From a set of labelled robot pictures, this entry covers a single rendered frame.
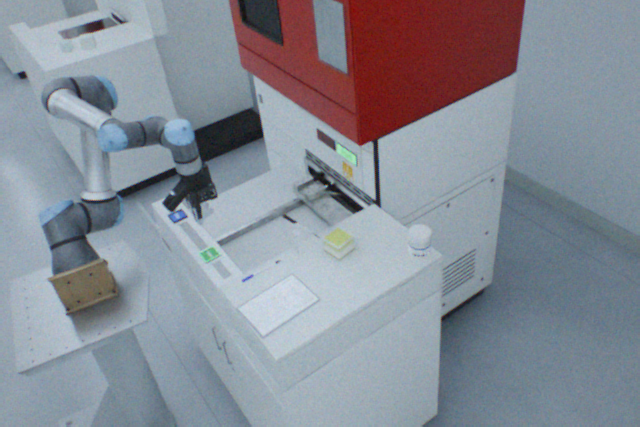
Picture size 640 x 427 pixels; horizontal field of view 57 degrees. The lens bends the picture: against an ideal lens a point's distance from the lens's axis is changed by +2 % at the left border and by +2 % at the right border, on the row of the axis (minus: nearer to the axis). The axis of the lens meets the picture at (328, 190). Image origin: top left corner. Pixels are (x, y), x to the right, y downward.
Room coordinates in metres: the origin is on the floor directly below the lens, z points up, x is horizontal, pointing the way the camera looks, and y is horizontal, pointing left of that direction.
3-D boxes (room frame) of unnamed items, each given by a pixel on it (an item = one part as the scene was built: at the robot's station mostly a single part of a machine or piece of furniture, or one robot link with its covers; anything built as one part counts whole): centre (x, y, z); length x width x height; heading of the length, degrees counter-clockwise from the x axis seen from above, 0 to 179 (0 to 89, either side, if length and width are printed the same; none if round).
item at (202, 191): (1.45, 0.40, 1.25); 0.09 x 0.08 x 0.12; 122
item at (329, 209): (1.74, 0.01, 0.87); 0.36 x 0.08 x 0.03; 32
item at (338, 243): (1.38, -0.01, 1.00); 0.07 x 0.07 x 0.07; 41
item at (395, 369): (1.56, 0.18, 0.41); 0.97 x 0.64 x 0.82; 32
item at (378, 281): (1.30, 0.02, 0.89); 0.62 x 0.35 x 0.14; 122
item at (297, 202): (1.75, 0.25, 0.84); 0.50 x 0.02 x 0.03; 122
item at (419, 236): (1.33, -0.26, 1.01); 0.07 x 0.07 x 0.10
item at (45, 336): (1.45, 0.88, 0.75); 0.45 x 0.44 x 0.13; 113
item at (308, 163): (1.80, -0.03, 0.89); 0.44 x 0.02 x 0.10; 32
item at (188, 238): (1.55, 0.48, 0.89); 0.55 x 0.09 x 0.14; 32
